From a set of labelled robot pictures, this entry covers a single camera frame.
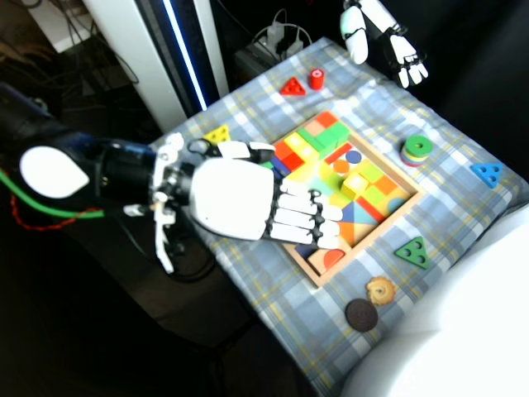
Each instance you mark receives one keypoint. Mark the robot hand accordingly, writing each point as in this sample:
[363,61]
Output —
[231,198]
[403,47]

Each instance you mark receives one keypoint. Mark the green cube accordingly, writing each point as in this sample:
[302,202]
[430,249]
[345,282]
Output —
[327,140]
[341,131]
[268,164]

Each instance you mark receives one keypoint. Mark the blue plaid cloth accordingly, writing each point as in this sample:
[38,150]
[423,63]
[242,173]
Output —
[289,297]

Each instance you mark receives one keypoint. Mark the yellow cube with S print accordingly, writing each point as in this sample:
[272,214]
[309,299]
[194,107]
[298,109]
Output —
[309,154]

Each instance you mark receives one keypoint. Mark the white desk board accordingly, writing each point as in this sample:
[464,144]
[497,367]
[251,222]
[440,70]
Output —
[49,29]

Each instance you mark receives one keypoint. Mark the wooden puzzle tray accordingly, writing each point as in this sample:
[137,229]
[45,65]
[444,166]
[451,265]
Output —
[386,184]

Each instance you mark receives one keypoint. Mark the natural wood cube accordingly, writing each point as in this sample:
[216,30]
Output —
[314,128]

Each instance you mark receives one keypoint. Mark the yellow cube with E print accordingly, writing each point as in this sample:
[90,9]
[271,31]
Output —
[295,141]

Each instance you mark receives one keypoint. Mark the wooden block with red semicircle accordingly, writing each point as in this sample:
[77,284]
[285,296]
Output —
[317,264]

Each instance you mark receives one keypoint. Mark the blue triangle with holes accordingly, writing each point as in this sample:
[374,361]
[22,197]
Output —
[489,172]

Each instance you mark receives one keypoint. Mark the red cylinder with white print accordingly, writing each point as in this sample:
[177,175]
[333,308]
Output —
[316,80]

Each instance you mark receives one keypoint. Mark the white column with blue light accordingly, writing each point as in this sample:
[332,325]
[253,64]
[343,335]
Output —
[124,41]

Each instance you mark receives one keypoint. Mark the white power adapter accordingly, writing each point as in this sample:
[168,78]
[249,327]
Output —
[274,35]
[296,44]

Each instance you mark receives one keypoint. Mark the dark chocolate toy cookie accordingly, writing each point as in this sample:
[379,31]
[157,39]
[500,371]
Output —
[361,315]

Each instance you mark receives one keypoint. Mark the yellow number cube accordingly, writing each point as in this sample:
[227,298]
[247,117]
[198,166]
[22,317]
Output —
[353,186]

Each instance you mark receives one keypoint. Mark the black box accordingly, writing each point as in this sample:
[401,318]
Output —
[252,60]

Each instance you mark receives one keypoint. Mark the red triangle with holes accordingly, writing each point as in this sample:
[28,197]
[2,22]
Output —
[294,87]

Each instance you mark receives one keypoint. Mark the yellow triangle with holes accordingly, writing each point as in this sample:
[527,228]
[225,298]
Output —
[218,134]

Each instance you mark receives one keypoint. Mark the green triangle with holes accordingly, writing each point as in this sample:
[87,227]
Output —
[415,251]

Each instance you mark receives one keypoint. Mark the tan toy biscuit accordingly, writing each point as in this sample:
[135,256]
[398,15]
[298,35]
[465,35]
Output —
[374,291]

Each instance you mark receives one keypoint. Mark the dark red cube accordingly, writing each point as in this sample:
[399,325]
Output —
[295,162]

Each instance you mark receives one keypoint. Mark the white robot body shell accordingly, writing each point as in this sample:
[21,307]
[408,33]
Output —
[454,331]

